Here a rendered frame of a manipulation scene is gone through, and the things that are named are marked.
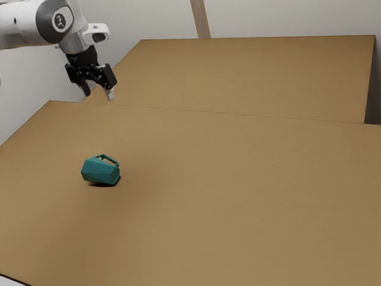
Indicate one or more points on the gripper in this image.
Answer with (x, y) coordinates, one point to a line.
(89, 70)

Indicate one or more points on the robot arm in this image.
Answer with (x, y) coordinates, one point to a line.
(44, 24)

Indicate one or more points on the teal faceted mug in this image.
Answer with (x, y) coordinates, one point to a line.
(99, 171)

